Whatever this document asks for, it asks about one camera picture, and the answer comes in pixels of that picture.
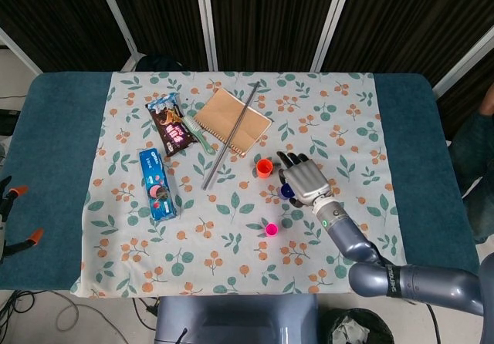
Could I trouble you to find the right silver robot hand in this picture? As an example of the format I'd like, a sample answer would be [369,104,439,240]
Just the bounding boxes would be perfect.
[276,150,335,209]

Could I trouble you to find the orange plastic cup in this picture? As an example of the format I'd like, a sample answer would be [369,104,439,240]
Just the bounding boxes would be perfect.
[255,158,275,178]

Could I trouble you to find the metal drinking straw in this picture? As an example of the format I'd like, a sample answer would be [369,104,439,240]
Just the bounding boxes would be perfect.
[201,81,261,190]

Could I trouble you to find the white floral tablecloth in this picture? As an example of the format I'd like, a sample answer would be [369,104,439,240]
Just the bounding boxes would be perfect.
[70,71,411,298]

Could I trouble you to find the brown spiral notebook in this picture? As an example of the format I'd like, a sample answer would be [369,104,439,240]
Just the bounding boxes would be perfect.
[192,87,272,157]

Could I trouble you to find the green brush white bristles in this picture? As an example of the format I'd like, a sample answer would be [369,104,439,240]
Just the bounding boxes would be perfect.
[181,115,217,156]

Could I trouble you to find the brown chocolate snack packet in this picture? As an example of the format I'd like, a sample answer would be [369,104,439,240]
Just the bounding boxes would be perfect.
[145,92,195,158]

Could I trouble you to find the blue Oreo cookie box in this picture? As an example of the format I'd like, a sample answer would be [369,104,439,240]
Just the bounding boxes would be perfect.
[139,148,179,221]

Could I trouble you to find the blue-grey robot torso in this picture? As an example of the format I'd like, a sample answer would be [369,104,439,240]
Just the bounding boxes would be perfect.
[154,293,320,344]

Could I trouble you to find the black trash bin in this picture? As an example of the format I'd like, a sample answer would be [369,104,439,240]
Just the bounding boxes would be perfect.
[322,307,394,344]

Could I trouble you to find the dark ribbed screen panel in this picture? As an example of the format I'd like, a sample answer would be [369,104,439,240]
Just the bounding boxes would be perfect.
[103,0,211,71]
[438,46,494,140]
[208,0,344,72]
[322,0,494,86]
[0,0,134,73]

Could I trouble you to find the black bag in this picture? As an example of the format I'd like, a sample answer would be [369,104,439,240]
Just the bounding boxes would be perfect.
[134,53,186,73]

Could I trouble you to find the teal table cover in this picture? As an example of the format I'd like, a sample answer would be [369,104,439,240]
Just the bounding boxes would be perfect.
[0,72,482,292]

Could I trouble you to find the black clamp orange tip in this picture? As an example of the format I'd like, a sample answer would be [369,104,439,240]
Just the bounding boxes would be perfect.
[0,176,30,210]
[0,228,46,260]

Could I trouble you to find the black equipment box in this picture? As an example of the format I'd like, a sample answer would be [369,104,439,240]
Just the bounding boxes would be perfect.
[0,108,20,137]

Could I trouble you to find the white screen frame post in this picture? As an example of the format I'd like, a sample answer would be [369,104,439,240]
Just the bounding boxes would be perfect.
[0,27,43,76]
[431,23,494,98]
[194,0,219,71]
[92,0,140,71]
[311,0,356,72]

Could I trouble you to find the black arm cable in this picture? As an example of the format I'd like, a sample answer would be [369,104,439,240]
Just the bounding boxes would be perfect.
[425,302,440,344]

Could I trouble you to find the black floor cable with plug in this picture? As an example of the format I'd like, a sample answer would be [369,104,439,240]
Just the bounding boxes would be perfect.
[133,296,160,332]

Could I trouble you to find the grey floor cable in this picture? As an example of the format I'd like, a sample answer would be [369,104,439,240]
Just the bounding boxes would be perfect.
[55,300,81,332]

